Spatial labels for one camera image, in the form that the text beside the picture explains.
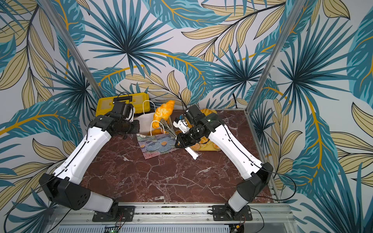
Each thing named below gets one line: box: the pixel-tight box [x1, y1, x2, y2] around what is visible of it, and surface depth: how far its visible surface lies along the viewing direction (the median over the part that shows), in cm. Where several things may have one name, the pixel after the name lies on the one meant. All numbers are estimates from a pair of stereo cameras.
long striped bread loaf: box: [152, 99, 175, 129], surface depth 77 cm
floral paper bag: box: [135, 112, 178, 160], surface depth 86 cm
